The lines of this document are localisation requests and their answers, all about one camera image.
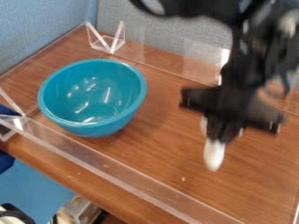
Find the clear acrylic front barrier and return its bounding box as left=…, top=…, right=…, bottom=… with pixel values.
left=5, top=117, right=243, bottom=224

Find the grey metal frame below table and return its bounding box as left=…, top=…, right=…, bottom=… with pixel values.
left=48, top=196, right=102, bottom=224

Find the blue plastic bowl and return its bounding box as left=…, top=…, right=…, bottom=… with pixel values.
left=37, top=59, right=147, bottom=137

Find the black white object bottom left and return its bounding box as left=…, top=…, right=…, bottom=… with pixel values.
left=0, top=203, right=35, bottom=224

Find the clear acrylic corner bracket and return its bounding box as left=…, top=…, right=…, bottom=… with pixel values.
left=86, top=21, right=127, bottom=54

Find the clear acrylic back barrier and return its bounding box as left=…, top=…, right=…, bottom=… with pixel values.
left=115, top=40, right=299, bottom=115

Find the clear acrylic left bracket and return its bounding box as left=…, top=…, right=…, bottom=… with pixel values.
left=0, top=88, right=27, bottom=142

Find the clear acrylic barrier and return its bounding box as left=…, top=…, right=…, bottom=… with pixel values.
left=115, top=40, right=299, bottom=115
left=5, top=117, right=243, bottom=224

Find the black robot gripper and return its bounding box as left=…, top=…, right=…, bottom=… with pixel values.
left=180, top=66, right=286, bottom=144

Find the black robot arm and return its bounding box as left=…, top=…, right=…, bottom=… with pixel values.
left=128, top=0, right=299, bottom=144

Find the dark blue cloth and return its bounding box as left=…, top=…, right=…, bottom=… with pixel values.
left=0, top=103, right=20, bottom=174

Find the white toy mushroom brown cap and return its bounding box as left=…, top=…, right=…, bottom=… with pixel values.
left=199, top=115, right=246, bottom=172

